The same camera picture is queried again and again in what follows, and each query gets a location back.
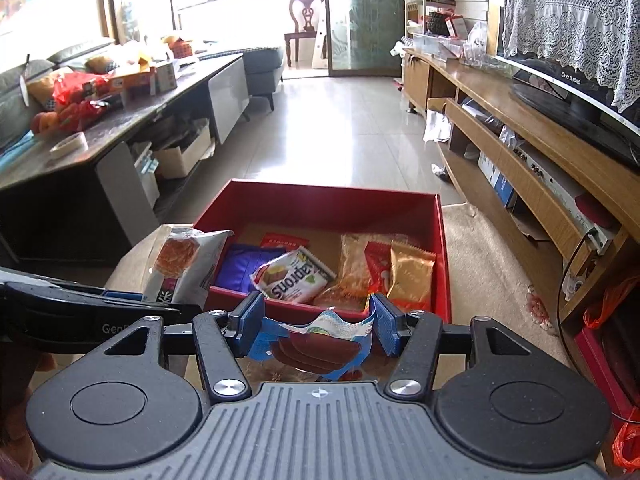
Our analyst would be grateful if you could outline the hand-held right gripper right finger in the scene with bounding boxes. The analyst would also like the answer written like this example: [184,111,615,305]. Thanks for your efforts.
[372,292,546,402]

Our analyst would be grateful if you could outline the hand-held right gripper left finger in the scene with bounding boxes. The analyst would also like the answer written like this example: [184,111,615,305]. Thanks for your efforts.
[95,291,266,402]

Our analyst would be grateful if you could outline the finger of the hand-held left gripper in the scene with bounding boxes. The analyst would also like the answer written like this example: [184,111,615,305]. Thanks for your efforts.
[0,267,151,302]
[145,302,203,318]

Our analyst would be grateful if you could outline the grey white snack packet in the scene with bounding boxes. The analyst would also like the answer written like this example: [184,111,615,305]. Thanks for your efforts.
[142,226,235,306]

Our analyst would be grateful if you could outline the purple snack packet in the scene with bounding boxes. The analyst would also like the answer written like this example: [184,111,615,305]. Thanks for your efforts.
[216,243,288,295]

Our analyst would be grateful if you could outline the gold snack packet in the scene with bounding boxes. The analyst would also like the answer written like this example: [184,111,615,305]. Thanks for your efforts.
[387,241,437,312]

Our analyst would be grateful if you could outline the green white wafer packet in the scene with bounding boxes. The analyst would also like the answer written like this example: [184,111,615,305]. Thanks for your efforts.
[250,246,338,305]

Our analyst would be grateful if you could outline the sausage packet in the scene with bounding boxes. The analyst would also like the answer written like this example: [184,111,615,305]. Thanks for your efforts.
[247,307,378,383]

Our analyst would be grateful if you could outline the red cardboard box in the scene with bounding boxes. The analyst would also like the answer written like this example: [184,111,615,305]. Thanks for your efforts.
[192,179,453,325]

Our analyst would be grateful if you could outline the person's left forearm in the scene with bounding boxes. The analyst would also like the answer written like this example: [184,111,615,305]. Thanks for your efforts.
[0,350,53,461]

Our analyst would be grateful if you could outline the clear bread packet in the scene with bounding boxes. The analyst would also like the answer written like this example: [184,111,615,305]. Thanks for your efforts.
[314,233,396,311]

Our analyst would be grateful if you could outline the small red snack packet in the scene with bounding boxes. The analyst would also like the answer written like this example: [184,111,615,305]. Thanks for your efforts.
[260,232,311,250]

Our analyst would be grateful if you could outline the dark coffee table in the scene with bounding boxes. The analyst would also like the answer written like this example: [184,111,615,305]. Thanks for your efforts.
[0,52,251,266]

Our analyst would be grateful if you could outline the white storage bin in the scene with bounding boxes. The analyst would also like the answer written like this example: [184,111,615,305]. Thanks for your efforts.
[131,141,161,208]

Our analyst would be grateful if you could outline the open cardboard box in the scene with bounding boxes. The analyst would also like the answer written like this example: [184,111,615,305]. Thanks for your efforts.
[152,120,213,179]

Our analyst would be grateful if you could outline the white tape roll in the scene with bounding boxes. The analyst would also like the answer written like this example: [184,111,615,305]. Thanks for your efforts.
[49,131,89,157]

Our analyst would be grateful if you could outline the blue white carton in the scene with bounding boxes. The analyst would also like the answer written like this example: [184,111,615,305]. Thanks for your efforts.
[477,150,518,208]

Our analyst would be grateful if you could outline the peaches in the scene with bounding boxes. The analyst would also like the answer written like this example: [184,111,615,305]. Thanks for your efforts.
[32,112,61,136]

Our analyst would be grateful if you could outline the white plastic bag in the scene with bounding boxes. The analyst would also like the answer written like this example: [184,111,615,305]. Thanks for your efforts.
[422,110,453,143]

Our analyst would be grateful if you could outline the red plastic bag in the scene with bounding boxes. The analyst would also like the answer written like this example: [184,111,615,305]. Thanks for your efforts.
[52,71,113,131]

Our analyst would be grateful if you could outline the orange flat box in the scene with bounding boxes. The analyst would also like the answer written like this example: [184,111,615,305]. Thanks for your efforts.
[107,67,156,93]

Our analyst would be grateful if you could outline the white media player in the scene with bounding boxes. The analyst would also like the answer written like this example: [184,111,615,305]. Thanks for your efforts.
[517,142,616,256]

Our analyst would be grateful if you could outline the small white box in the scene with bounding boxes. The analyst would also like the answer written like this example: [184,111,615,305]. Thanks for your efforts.
[155,60,178,93]

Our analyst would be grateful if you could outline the large red gift box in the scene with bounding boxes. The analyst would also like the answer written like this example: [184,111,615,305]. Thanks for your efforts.
[575,325,640,421]

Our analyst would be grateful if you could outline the orange plastic bag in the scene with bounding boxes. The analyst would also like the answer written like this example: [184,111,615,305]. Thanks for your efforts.
[582,275,640,331]
[612,420,640,471]

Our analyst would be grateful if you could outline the wooden television cabinet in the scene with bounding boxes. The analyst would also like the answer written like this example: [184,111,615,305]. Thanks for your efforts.
[402,47,640,326]

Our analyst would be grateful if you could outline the black television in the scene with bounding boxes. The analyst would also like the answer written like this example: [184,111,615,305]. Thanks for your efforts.
[495,5,640,168]

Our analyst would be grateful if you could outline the wooden chair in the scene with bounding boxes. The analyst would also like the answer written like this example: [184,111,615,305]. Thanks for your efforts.
[284,0,326,66]

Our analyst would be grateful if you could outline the glass sliding door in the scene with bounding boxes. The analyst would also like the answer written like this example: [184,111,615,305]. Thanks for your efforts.
[324,0,406,78]

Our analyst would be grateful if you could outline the white lace cloth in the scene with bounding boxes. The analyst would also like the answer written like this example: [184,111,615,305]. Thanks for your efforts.
[502,0,640,113]

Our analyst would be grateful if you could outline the black cable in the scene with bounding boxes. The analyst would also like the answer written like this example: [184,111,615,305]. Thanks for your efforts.
[560,237,601,341]

